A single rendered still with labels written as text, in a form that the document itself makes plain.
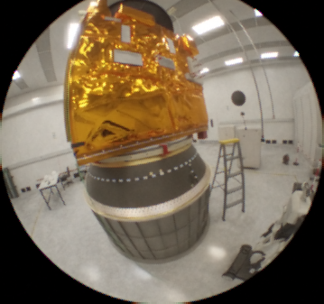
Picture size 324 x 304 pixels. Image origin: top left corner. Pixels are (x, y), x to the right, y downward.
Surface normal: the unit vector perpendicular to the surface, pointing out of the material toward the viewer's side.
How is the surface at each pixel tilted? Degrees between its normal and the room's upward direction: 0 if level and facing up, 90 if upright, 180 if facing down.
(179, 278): 0
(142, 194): 62
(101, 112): 87
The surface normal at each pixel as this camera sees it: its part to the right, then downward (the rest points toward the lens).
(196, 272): -0.15, -0.98
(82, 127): 0.53, 0.03
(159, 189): 0.21, -0.37
